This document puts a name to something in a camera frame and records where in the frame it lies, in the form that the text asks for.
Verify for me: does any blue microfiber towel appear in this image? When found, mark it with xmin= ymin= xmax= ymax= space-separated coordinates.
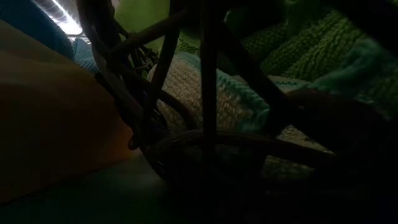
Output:
xmin=0 ymin=0 xmax=75 ymax=62
xmin=72 ymin=37 xmax=101 ymax=75

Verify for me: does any tan plastic bin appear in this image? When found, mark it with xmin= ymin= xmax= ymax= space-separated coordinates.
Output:
xmin=0 ymin=20 xmax=134 ymax=203

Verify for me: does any ceiling light panel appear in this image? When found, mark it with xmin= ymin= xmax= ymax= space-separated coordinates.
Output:
xmin=30 ymin=0 xmax=84 ymax=37

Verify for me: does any black round wire basket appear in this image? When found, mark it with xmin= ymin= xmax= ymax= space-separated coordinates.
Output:
xmin=76 ymin=0 xmax=398 ymax=224

